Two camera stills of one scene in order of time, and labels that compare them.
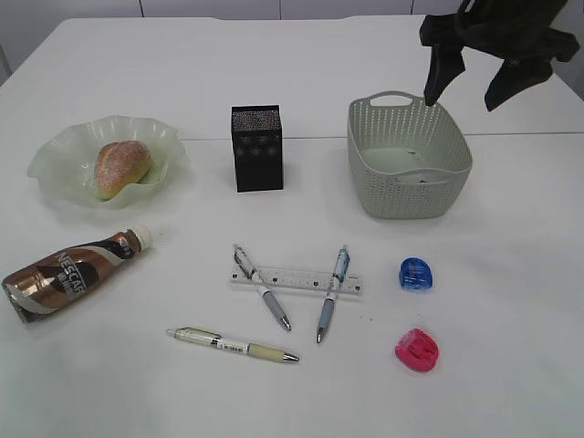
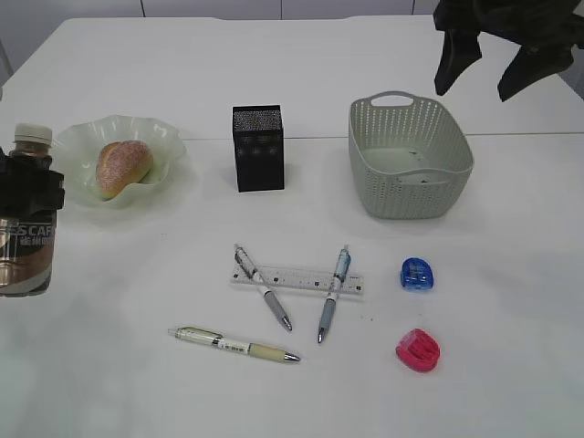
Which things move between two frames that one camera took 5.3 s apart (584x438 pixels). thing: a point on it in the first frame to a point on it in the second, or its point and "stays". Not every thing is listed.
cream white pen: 239,347 stays
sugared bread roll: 119,164 stays
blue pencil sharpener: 415,275 stays
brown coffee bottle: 62,277 to 28,247
